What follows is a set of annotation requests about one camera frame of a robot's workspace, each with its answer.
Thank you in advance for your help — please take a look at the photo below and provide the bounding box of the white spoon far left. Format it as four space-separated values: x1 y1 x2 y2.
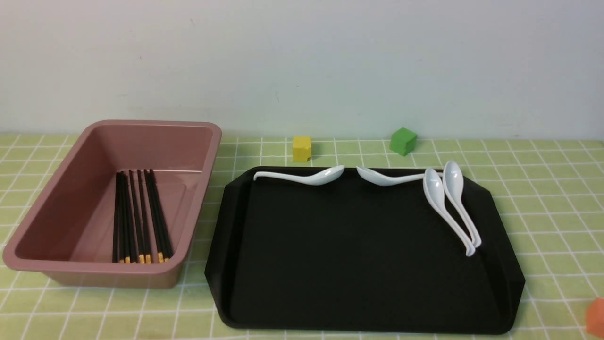
253 165 345 187

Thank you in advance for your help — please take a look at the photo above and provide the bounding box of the white spoon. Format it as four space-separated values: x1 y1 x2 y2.
356 166 424 187
423 168 476 257
253 165 345 187
442 161 482 248

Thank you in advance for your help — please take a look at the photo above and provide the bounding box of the yellow cube block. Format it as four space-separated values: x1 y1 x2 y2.
293 136 311 163

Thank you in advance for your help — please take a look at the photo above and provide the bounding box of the white spoon centre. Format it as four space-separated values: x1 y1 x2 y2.
356 166 424 187

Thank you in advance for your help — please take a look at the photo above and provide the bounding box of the black plastic tray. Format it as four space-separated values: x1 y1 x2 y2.
205 166 526 334

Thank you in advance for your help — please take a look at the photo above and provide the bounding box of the green cube block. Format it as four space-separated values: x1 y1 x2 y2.
389 127 417 156

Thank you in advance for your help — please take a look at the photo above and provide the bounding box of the white spoon inner right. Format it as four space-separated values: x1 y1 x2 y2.
423 168 476 257

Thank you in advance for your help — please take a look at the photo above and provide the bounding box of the white spoon outer right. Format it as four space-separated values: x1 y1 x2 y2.
442 161 482 248

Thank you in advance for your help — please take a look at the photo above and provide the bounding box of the black chopstick bin far right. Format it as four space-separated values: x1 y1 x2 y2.
149 169 174 262

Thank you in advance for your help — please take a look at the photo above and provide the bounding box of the black chopstick bin right pair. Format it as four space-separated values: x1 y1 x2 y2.
143 169 165 263

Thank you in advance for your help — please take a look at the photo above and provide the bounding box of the black chopstick bin pair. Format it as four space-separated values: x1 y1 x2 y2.
119 171 138 264
143 169 165 263

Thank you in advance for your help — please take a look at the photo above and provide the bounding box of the black chopstick bin left pair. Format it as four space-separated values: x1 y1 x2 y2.
119 171 138 264

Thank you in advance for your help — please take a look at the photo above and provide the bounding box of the black chopstick bin far left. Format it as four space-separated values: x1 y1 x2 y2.
112 172 123 263

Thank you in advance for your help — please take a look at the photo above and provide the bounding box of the pink plastic bin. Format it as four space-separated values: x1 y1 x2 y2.
2 120 222 289

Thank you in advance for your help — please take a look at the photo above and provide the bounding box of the orange cube block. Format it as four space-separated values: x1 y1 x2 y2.
585 297 604 339

